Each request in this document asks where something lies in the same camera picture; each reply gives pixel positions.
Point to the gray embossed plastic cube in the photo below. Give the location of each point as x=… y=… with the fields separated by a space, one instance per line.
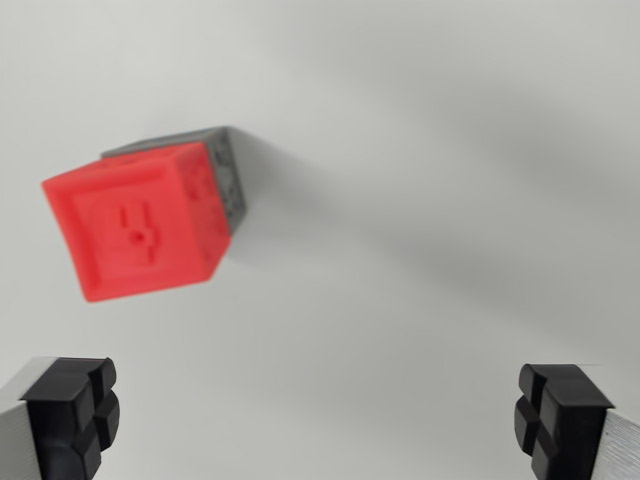
x=231 y=170

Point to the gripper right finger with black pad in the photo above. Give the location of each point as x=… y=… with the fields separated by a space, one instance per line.
x=565 y=420

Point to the red plastic cube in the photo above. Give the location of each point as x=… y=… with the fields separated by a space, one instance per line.
x=130 y=230

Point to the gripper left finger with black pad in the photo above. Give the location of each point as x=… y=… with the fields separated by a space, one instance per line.
x=60 y=415

